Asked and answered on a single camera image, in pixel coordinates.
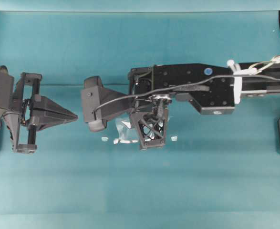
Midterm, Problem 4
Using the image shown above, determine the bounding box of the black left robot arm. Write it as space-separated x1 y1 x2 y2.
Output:
0 65 78 154

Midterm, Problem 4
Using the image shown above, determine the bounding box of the grey looped cable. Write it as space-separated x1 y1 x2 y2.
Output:
247 54 280 75

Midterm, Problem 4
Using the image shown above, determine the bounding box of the black camera cable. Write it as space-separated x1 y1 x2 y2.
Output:
93 73 280 120

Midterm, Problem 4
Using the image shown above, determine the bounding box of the white cable tie clip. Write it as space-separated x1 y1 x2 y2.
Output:
227 59 242 104

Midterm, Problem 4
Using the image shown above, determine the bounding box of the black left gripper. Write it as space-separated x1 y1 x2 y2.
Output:
10 73 78 154

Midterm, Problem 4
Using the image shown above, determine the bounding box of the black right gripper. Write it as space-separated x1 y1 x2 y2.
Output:
81 76 168 150

